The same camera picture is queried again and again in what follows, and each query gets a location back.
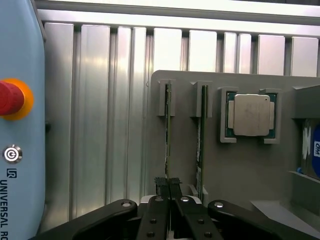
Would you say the hard disk drive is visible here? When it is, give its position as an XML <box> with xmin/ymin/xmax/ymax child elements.
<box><xmin>296</xmin><ymin>84</ymin><xmax>320</xmax><ymax>180</ymax></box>

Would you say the silver CPU chip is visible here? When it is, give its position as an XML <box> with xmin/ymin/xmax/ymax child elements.
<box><xmin>225</xmin><ymin>91</ymin><xmax>278</xmax><ymax>139</ymax></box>

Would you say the light blue teach pendant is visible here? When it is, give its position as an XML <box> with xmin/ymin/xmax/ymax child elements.
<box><xmin>0</xmin><ymin>0</ymin><xmax>52</xmax><ymax>240</ymax></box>

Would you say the red emergency stop button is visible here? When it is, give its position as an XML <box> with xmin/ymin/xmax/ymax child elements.
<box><xmin>0</xmin><ymin>78</ymin><xmax>35</xmax><ymax>122</ymax></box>

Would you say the grey parts rack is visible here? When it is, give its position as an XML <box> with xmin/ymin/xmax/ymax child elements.
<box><xmin>139</xmin><ymin>69</ymin><xmax>320</xmax><ymax>235</ymax></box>

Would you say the round silver power button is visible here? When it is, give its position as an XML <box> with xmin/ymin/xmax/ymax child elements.
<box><xmin>2</xmin><ymin>144</ymin><xmax>23</xmax><ymax>165</ymax></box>

